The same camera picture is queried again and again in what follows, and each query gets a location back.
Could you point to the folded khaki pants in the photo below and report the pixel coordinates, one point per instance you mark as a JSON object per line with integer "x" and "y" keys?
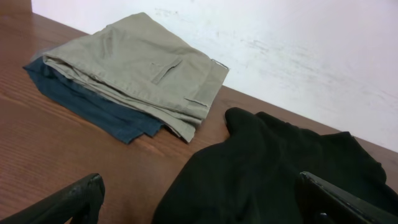
{"x": 138, "y": 63}

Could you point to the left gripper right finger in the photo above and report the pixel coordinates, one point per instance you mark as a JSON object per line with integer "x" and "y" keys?
{"x": 322, "y": 202}

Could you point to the black t-shirt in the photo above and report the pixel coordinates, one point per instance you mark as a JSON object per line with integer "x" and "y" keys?
{"x": 250, "y": 177}

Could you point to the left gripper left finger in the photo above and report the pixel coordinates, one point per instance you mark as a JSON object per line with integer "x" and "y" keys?
{"x": 79, "y": 202}

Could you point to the folded navy blue garment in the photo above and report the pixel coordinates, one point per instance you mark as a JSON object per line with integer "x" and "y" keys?
{"x": 121, "y": 122}

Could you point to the folded grey garment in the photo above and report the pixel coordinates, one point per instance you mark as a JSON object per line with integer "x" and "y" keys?
{"x": 40, "y": 53}

